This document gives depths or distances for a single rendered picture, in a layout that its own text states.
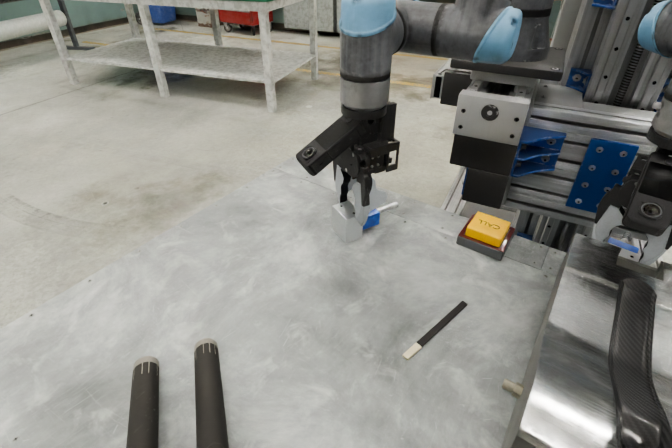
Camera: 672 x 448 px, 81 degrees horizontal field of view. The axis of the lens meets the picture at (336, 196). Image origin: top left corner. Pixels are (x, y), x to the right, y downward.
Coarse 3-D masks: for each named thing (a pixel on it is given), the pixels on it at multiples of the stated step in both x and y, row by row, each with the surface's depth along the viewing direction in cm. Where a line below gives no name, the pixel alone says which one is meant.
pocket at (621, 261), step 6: (618, 252) 57; (618, 258) 57; (624, 258) 57; (618, 264) 57; (624, 264) 57; (630, 264) 56; (636, 264) 56; (642, 264) 56; (660, 264) 54; (636, 270) 56; (642, 270) 56; (648, 270) 55; (654, 270) 55; (660, 270) 54; (654, 276) 55; (660, 276) 53
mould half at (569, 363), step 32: (576, 256) 55; (608, 256) 55; (576, 288) 51; (608, 288) 50; (544, 320) 52; (576, 320) 47; (608, 320) 47; (544, 352) 40; (576, 352) 42; (608, 352) 43; (544, 384) 35; (576, 384) 36; (608, 384) 37; (512, 416) 44; (544, 416) 32; (576, 416) 32; (608, 416) 33
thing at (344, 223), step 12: (336, 204) 72; (348, 204) 72; (396, 204) 76; (336, 216) 71; (348, 216) 69; (372, 216) 72; (336, 228) 73; (348, 228) 69; (360, 228) 71; (348, 240) 71
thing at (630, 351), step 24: (624, 288) 50; (648, 288) 50; (624, 312) 48; (648, 312) 48; (624, 336) 45; (648, 336) 45; (624, 360) 43; (648, 360) 42; (624, 384) 39; (648, 384) 39; (624, 408) 35; (648, 408) 35; (624, 432) 34; (648, 432) 33
